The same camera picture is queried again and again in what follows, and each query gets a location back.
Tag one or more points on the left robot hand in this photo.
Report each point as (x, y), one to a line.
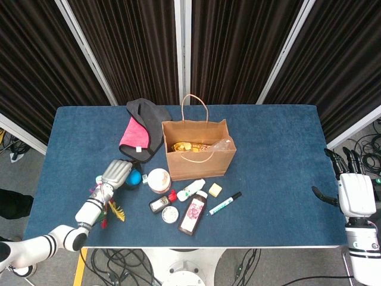
(116, 172)

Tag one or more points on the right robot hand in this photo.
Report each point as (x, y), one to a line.
(357, 193)

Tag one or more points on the blue ball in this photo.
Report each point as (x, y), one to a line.
(135, 178)

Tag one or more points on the gold foil packet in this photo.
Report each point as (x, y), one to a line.
(186, 146)

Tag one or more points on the bundle of clear straws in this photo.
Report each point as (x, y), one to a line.
(221, 145)

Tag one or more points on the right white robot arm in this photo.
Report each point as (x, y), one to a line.
(363, 253)

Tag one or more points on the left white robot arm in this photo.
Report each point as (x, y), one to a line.
(89, 211)

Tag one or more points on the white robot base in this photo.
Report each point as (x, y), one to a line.
(184, 268)

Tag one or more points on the brown paper bag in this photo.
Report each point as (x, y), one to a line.
(198, 168)

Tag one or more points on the colourful feather toy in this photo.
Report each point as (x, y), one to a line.
(117, 211)

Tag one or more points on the clear jar of rubber bands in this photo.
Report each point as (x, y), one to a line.
(159, 180)

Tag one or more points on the black ink bottle red cap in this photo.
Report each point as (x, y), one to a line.
(159, 204)

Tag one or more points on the grey and pink cloth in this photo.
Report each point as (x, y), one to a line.
(154, 119)

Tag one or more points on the round clear box of clips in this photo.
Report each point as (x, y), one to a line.
(170, 214)

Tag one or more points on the white bottle green label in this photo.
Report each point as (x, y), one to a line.
(190, 190)

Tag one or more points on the brown bottle pink flower label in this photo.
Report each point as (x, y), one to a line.
(192, 214)

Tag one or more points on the yellow sponge cube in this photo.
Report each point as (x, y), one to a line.
(215, 190)

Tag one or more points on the yellow floor tape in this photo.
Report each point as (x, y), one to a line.
(80, 268)

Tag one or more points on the dark trouser leg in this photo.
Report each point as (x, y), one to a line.
(15, 202)

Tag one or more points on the blue felt table cover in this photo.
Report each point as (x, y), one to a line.
(268, 134)

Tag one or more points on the green white marker pen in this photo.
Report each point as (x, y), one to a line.
(223, 205)

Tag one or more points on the dark pleated curtain panel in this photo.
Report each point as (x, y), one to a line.
(342, 59)
(128, 44)
(238, 44)
(29, 59)

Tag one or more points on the white black sneaker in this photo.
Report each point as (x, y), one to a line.
(26, 271)

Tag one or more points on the white metal frame rail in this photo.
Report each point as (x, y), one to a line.
(354, 133)
(22, 134)

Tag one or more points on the white metal frame post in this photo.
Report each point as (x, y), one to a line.
(182, 50)
(284, 50)
(87, 50)

